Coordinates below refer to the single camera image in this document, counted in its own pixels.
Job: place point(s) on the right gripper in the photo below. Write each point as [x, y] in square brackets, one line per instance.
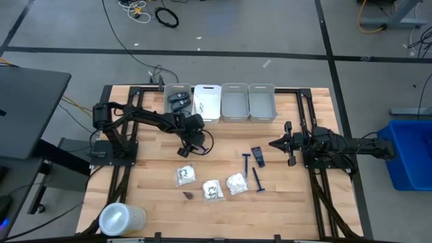
[290, 142]

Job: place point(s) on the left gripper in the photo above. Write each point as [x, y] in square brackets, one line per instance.
[195, 140]

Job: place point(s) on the clear vanity pack bag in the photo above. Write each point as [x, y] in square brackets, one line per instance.
[200, 108]
[212, 190]
[185, 175]
[237, 183]

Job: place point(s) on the blue disposable razor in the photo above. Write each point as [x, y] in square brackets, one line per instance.
[246, 155]
[256, 179]

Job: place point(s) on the black oval travel case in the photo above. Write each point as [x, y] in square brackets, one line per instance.
[179, 97]
[180, 105]

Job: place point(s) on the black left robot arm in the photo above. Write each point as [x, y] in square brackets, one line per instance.
[148, 118]

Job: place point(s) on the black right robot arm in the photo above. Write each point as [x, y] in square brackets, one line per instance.
[357, 146]

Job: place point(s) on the white plastic storage bin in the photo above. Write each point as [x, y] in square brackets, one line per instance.
[212, 101]

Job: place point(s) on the grey plastic storage bin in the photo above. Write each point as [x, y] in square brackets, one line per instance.
[235, 104]
[262, 104]
[175, 88]

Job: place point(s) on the black edge clamp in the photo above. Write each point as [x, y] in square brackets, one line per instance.
[277, 238]
[157, 237]

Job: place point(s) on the silver aluminium bar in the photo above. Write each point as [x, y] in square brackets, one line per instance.
[307, 241]
[125, 240]

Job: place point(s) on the clear plastic cup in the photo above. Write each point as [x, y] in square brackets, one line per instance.
[119, 219]

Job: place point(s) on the blue plastic tote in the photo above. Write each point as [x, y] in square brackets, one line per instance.
[411, 158]

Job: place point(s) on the grey desk foot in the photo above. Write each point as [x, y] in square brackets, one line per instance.
[410, 111]

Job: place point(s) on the grey monitor laptop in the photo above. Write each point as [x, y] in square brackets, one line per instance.
[30, 111]

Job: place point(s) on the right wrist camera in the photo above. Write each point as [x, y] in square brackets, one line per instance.
[300, 140]

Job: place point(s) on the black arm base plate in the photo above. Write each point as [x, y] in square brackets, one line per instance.
[108, 163]
[308, 162]

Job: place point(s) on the grey desk leg frame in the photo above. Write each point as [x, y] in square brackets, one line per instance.
[405, 23]

